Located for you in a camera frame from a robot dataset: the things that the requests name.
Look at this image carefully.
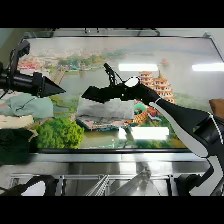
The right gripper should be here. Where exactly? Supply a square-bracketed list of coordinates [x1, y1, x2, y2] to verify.
[111, 81, 136, 102]

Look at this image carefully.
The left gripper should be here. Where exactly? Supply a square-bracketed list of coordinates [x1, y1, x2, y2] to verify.
[31, 72, 46, 99]

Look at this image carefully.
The grey garment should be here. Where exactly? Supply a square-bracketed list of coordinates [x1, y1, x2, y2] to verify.
[75, 95, 136, 121]

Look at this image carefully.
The pale green garment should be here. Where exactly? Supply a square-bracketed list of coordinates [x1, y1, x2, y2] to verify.
[4, 92, 55, 120]

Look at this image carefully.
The cream garment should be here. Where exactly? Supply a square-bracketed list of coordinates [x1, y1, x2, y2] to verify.
[0, 114, 35, 130]

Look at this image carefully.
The dark green garment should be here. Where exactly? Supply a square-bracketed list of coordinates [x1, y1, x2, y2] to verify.
[0, 127, 39, 166]

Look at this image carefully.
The brown garment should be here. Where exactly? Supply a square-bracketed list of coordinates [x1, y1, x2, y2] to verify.
[208, 97, 224, 122]

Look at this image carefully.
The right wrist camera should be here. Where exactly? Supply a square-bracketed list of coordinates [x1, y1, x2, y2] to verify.
[102, 62, 124, 86]

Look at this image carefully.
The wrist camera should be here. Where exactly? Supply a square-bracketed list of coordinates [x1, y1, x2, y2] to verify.
[8, 39, 32, 78]
[102, 62, 124, 86]

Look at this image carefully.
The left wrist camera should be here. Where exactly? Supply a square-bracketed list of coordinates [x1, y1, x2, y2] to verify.
[8, 39, 32, 78]

